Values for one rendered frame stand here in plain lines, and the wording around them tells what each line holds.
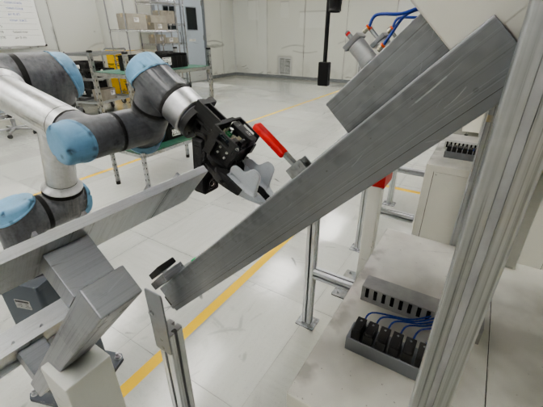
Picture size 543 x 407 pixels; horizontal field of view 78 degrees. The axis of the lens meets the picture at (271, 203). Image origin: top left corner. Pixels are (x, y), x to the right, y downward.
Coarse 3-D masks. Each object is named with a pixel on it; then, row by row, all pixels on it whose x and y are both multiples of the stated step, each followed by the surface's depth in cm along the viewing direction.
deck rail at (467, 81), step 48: (480, 48) 28; (432, 96) 31; (480, 96) 29; (336, 144) 38; (384, 144) 35; (432, 144) 32; (288, 192) 44; (336, 192) 40; (240, 240) 53; (192, 288) 66
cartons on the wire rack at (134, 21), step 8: (120, 16) 587; (128, 16) 583; (136, 16) 594; (144, 16) 606; (152, 16) 625; (160, 16) 638; (120, 24) 596; (128, 24) 587; (136, 24) 597; (144, 24) 610; (152, 24) 631; (160, 24) 640
